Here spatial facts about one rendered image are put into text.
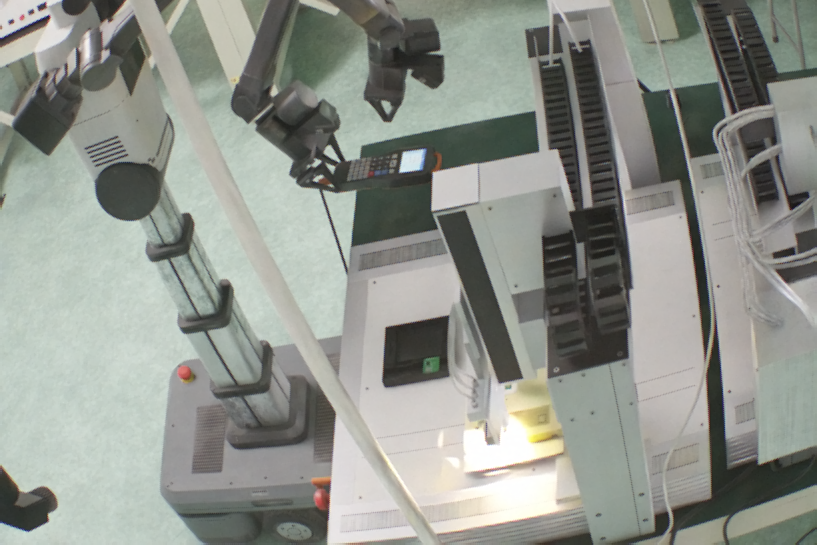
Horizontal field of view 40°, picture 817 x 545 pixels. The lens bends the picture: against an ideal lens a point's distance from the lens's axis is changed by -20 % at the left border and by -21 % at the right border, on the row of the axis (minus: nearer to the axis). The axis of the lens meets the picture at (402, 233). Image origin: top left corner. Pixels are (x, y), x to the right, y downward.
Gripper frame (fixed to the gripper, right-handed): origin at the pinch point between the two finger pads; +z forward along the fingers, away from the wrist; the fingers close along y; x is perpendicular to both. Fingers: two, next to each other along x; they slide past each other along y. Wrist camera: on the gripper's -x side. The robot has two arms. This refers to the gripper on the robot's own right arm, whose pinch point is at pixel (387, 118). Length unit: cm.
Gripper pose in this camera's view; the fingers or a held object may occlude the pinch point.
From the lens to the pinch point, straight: 251.7
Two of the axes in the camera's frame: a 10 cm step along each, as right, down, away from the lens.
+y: 1.3, -6.8, 7.2
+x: -9.9, -0.6, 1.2
